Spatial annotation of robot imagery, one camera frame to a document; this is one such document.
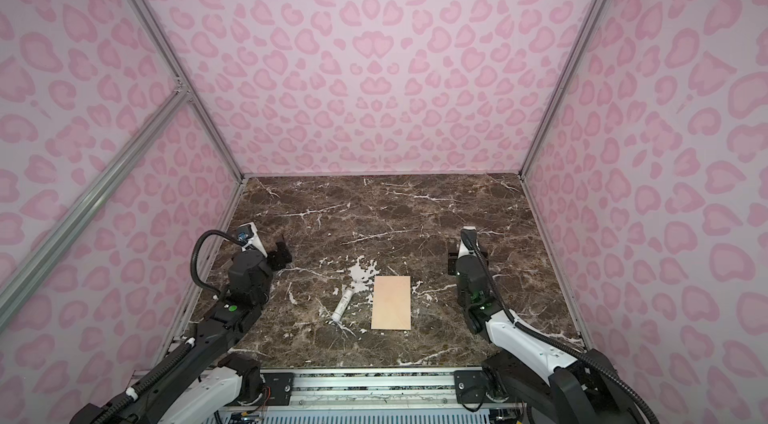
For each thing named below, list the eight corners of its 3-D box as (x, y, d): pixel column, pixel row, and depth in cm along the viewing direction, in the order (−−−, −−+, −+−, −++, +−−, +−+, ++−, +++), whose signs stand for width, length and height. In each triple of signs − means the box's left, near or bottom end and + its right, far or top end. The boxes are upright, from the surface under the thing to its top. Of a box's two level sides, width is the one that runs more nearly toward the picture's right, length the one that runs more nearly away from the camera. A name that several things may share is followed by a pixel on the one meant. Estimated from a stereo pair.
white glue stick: (331, 320, 86) (330, 317, 84) (347, 290, 92) (346, 286, 90) (339, 323, 86) (338, 320, 84) (354, 292, 91) (353, 289, 90)
